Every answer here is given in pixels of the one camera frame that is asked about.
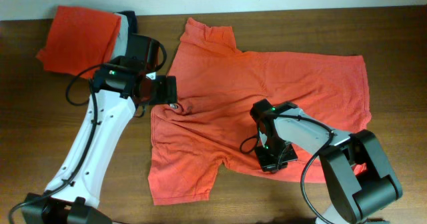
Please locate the folded orange shirt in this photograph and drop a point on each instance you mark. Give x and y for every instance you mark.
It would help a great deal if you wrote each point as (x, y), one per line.
(80, 38)

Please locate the folded navy garment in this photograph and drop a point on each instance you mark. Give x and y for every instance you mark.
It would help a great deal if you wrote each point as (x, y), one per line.
(131, 19)

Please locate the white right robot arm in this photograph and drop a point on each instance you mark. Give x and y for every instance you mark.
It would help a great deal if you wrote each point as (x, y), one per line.
(359, 177)

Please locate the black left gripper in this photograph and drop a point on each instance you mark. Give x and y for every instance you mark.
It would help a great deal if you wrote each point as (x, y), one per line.
(167, 89)

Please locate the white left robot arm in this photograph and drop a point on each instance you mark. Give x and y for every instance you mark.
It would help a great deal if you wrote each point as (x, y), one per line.
(120, 90)

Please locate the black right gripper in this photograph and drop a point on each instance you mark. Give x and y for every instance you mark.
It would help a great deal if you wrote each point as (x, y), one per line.
(273, 165)

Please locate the orange t-shirt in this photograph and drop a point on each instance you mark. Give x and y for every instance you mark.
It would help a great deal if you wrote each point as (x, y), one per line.
(217, 84)

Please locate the folded grey garment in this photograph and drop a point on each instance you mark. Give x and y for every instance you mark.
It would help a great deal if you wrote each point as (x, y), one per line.
(122, 37)

